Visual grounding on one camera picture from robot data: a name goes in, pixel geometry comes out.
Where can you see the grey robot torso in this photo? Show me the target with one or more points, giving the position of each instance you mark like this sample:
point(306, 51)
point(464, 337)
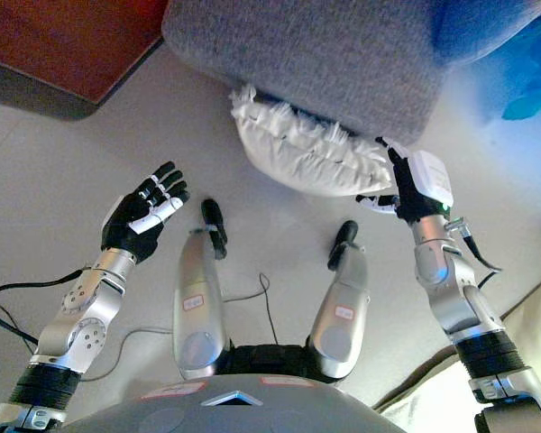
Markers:
point(234, 410)

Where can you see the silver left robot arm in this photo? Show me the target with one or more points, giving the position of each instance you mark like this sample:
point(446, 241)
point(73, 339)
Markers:
point(76, 325)

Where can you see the beige sofa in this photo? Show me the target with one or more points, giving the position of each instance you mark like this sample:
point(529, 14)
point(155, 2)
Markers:
point(500, 361)

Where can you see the grey fabric armchair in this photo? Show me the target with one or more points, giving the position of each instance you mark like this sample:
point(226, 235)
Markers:
point(320, 54)

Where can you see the silver right robot leg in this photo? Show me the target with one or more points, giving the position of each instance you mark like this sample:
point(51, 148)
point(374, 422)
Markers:
point(342, 311)

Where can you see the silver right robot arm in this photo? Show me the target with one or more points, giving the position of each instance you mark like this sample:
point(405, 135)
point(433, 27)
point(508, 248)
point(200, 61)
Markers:
point(464, 306)

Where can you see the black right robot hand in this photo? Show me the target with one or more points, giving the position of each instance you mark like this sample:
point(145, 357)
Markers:
point(415, 189)

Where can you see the white fringed pillow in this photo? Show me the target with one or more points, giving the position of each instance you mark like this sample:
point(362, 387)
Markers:
point(306, 158)

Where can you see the silver robot leg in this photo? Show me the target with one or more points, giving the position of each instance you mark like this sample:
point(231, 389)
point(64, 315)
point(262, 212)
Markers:
point(342, 311)
point(198, 297)

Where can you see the wooden table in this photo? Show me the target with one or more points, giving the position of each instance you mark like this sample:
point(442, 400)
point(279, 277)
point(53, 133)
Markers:
point(63, 45)

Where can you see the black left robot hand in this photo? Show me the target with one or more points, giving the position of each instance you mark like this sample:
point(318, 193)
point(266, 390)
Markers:
point(133, 225)

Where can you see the silver left robot leg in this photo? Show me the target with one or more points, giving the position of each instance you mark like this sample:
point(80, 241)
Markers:
point(198, 297)

